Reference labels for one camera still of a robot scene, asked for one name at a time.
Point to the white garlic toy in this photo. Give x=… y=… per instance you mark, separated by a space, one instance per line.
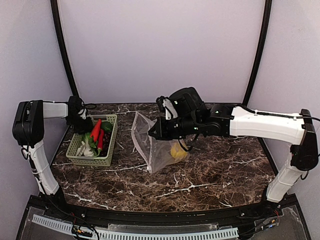
x=84 y=150

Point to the black left frame post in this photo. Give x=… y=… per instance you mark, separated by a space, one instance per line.
x=62 y=47

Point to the black frame post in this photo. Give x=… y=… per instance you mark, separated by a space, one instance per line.
x=62 y=47
x=259 y=51

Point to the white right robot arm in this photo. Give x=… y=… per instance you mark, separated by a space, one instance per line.
x=187 y=114

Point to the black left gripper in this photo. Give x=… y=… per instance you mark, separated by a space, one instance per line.
x=81 y=124

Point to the black front table rail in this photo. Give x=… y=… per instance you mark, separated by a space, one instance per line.
x=234 y=216

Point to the green bell pepper toy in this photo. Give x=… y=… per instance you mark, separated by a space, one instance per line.
x=106 y=126

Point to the black right frame post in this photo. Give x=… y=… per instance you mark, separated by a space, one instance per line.
x=259 y=51

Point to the yellow lemon toy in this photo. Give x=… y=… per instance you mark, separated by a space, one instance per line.
x=177 y=152

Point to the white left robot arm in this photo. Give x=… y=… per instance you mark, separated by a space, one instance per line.
x=28 y=130

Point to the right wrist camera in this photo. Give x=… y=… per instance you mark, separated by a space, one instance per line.
x=166 y=106

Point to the green leafy vegetable toy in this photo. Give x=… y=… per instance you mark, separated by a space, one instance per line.
x=86 y=138

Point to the white slotted cable duct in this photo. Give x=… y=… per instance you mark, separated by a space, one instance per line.
x=131 y=232

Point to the clear zip top bag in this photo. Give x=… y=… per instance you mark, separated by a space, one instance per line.
x=156 y=153

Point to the dark red grapes bunch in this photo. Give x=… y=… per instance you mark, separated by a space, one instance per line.
x=105 y=144

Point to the green perforated plastic basket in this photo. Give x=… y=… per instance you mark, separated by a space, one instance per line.
x=93 y=161

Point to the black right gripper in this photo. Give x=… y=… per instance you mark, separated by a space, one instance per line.
x=162 y=128

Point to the red chili pepper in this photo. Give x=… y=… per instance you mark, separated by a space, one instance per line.
x=96 y=131
x=100 y=140

